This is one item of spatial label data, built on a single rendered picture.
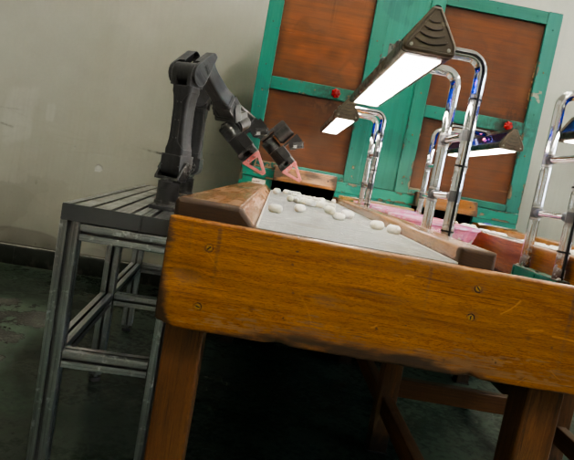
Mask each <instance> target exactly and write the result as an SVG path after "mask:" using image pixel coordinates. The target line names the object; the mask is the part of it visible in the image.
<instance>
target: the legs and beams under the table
mask: <svg viewBox="0 0 574 460"><path fill-rule="evenodd" d="M205 338H206V332H201V331H196V330H190V329H181V328H176V327H173V326H171V325H169V324H167V323H166V325H165V331H164V336H163V342H162V353H161V358H160V364H159V370H158V375H157V381H156V386H155V392H154V398H153V404H152V409H151V419H150V425H149V431H148V436H147V442H146V447H145V454H144V459H143V460H185V455H186V450H187V445H188V439H189V433H190V428H191V423H192V418H193V407H194V402H195V396H196V392H197V386H198V381H199V375H200V369H201V365H202V359H203V354H204V344H205ZM356 360H357V362H358V364H359V366H360V369H361V372H362V374H363V377H364V379H365V381H366V383H367V385H368V387H369V390H370V393H371V396H372V398H373V400H374V401H373V405H372V410H371V414H370V422H369V427H368V432H367V436H366V441H364V445H365V448H366V451H367V452H368V453H374V454H379V455H387V452H386V450H387V445H388V441H389V437H390V438H391V442H392V444H393V447H394V449H395V451H396V454H397V456H398V457H399V460H424V458H423V455H422V453H421V451H420V449H419V447H418V445H417V443H416V442H415V440H414V439H413V437H412V434H411V432H410V430H409V428H408V426H407V424H406V422H405V421H404V419H403V417H402V415H401V413H400V411H399V409H398V407H397V405H396V402H397V398H398V397H401V398H406V399H412V400H417V401H423V402H428V403H438V404H443V405H449V406H454V407H459V408H465V409H470V410H476V411H481V412H487V413H497V414H503V415H504V416H503V420H502V423H501V428H500V432H499V436H498V440H497V444H496V451H495V455H494V459H493V460H562V458H563V455H565V456H566V457H567V458H568V459H569V460H574V434H573V433H572V432H571V431H570V430H569V428H570V425H571V421H572V417H573V414H574V395H569V394H565V393H560V392H549V391H542V390H536V389H530V388H525V387H520V386H515V385H509V384H503V383H498V382H491V383H492V384H493V385H494V386H495V387H496V388H497V389H498V390H499V391H500V392H501V393H502V394H501V393H496V392H487V391H481V390H476V389H471V388H465V387H460V386H454V385H449V384H444V383H439V382H428V381H423V380H418V379H413V378H407V377H402V372H403V367H404V366H401V365H396V364H389V363H383V362H382V363H381V369H380V371H379V370H378V368H377V366H376V364H375V362H374V361H366V360H361V359H356Z"/></svg>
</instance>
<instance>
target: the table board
mask: <svg viewBox="0 0 574 460"><path fill-rule="evenodd" d="M155 318H156V319H159V320H161V321H163V322H165V323H167V324H169V325H171V326H173V327H176V328H181V329H190V330H196V331H201V332H206V333H212V334H217V335H223V336H228V337H234V338H238V339H244V340H254V341H260V342H278V343H281V344H284V345H286V346H288V347H292V348H298V349H302V350H313V351H318V352H323V353H328V354H334V355H339V356H345V357H350V358H355V359H361V360H366V361H377V362H383V363H389V364H396V365H401V366H405V367H410V368H414V369H419V370H425V371H435V372H440V373H445V374H451V375H469V376H472V377H475V378H477V379H479V380H483V381H489V382H498V383H503V384H509V385H515V386H520V387H525V388H530V389H536V390H542V391H549V392H560V393H565V394H569V395H574V286H572V285H568V284H562V283H558V282H552V281H546V280H542V279H536V278H532V277H522V276H517V275H511V274H507V273H501V272H496V271H491V270H485V269H481V268H475V267H466V266H461V265H456V264H450V263H445V262H440V261H435V260H430V259H425V258H419V257H414V256H405V255H400V254H394V253H390V252H384V251H379V250H374V249H369V248H364V247H358V246H349V245H343V244H339V243H333V242H329V241H323V240H318V239H313V238H307V237H303V236H297V235H288V234H283V233H278V232H272V231H267V230H262V229H257V228H252V227H247V226H241V225H232V224H227V223H222V222H216V221H211V220H206V219H201V218H196V217H191V216H186V215H180V214H172V215H171V216H170V222H169V227H168V233H167V239H166V245H165V250H164V256H163V262H162V272H161V278H160V284H159V289H158V296H157V301H156V309H155Z"/></svg>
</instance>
